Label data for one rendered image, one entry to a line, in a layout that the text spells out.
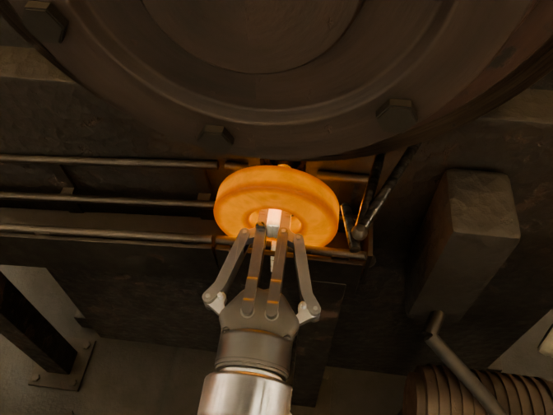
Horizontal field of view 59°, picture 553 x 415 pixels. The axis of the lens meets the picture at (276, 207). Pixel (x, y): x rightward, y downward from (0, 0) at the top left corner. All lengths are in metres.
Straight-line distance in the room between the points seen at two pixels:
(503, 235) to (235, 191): 0.30
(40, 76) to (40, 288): 0.97
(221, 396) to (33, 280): 1.15
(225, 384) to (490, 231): 0.32
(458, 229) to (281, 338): 0.23
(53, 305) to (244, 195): 1.02
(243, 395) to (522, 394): 0.46
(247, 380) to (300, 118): 0.25
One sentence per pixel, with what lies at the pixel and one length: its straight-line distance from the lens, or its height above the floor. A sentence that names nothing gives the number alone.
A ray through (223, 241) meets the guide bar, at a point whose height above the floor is 0.71.
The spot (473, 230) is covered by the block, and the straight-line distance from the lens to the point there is 0.57.
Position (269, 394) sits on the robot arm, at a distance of 0.46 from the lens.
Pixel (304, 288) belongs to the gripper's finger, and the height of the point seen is 0.77.
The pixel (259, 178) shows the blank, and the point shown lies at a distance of 0.54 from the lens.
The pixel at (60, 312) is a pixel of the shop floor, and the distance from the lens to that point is 1.48.
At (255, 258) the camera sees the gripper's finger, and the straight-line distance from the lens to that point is 0.54.
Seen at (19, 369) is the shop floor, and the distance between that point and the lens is 1.46.
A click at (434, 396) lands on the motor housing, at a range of 0.76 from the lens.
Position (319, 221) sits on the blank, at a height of 0.77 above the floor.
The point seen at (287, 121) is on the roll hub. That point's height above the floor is 1.01.
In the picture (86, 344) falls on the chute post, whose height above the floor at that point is 0.02.
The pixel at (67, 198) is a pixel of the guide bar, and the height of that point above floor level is 0.68.
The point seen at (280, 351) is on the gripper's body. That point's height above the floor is 0.78.
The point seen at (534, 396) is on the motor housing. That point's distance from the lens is 0.82.
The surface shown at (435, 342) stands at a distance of 0.71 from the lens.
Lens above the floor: 1.24
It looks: 54 degrees down
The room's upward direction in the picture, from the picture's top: straight up
